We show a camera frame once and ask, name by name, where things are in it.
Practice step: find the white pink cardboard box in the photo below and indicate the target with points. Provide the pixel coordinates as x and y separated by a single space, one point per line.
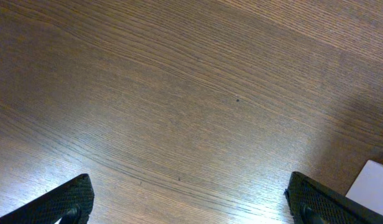
367 189

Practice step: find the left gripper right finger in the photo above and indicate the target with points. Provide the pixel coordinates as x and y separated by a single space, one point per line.
312 202

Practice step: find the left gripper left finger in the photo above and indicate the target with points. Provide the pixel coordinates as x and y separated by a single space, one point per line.
71 202

